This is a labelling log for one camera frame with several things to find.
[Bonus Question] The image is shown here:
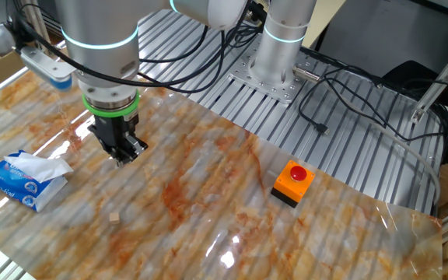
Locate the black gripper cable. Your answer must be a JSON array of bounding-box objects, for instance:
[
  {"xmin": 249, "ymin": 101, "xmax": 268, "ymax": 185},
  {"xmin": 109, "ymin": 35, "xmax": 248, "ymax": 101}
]
[{"xmin": 12, "ymin": 15, "xmax": 227, "ymax": 95}]

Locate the metal base connector plug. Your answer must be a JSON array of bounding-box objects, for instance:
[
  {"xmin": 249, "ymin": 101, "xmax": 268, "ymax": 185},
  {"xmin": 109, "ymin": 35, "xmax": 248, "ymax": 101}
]
[{"xmin": 292, "ymin": 65, "xmax": 322, "ymax": 84}]

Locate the green wrist flange ring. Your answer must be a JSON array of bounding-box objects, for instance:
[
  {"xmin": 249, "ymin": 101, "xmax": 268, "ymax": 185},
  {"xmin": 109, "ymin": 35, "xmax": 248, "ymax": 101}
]
[{"xmin": 82, "ymin": 89, "xmax": 141, "ymax": 119}]

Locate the slanted aluminium frame bar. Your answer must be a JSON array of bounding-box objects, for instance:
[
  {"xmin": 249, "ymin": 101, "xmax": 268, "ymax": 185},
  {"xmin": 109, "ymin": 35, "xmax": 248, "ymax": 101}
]
[{"xmin": 409, "ymin": 33, "xmax": 448, "ymax": 125}]

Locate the orange box red mushroom button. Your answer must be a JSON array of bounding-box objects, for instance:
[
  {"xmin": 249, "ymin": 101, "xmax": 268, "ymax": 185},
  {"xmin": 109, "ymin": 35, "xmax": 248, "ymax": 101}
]
[{"xmin": 270, "ymin": 159, "xmax": 317, "ymax": 209}]

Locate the blue tissue pack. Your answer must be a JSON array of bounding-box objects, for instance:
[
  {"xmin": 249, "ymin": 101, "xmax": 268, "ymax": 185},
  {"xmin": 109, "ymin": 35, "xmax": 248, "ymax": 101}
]
[{"xmin": 0, "ymin": 149, "xmax": 75, "ymax": 213}]

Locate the grey cable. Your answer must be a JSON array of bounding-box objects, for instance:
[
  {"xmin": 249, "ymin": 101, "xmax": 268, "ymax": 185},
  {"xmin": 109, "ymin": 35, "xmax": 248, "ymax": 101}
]
[{"xmin": 324, "ymin": 87, "xmax": 443, "ymax": 205}]

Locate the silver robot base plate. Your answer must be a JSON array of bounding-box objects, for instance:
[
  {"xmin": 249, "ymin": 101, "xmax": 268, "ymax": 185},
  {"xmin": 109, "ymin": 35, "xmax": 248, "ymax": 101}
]
[{"xmin": 227, "ymin": 38, "xmax": 310, "ymax": 105}]

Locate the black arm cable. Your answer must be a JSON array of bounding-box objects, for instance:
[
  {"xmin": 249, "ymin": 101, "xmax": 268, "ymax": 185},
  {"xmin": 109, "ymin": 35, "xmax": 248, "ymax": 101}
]
[{"xmin": 223, "ymin": 0, "xmax": 266, "ymax": 51}]

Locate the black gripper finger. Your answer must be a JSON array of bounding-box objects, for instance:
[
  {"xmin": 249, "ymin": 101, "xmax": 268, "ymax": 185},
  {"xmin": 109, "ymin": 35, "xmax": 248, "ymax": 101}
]
[
  {"xmin": 99, "ymin": 138, "xmax": 121, "ymax": 166},
  {"xmin": 117, "ymin": 133, "xmax": 149, "ymax": 167}
]

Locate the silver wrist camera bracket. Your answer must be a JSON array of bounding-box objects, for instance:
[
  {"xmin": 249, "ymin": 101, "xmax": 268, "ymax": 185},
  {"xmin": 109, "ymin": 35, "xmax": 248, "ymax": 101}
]
[{"xmin": 19, "ymin": 45, "xmax": 78, "ymax": 93}]

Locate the orange marble pattern mat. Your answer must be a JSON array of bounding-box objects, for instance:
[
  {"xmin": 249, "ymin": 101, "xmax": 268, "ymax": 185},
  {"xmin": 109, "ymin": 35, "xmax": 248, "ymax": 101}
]
[{"xmin": 0, "ymin": 69, "xmax": 444, "ymax": 280}]

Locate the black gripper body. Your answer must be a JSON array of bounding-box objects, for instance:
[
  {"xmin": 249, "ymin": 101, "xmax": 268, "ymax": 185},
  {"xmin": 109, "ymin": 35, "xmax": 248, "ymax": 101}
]
[{"xmin": 87, "ymin": 114, "xmax": 140, "ymax": 152}]

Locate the black usb cable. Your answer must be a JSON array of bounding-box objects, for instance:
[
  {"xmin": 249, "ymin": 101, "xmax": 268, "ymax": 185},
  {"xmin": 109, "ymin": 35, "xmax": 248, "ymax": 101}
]
[{"xmin": 296, "ymin": 64, "xmax": 448, "ymax": 143}]

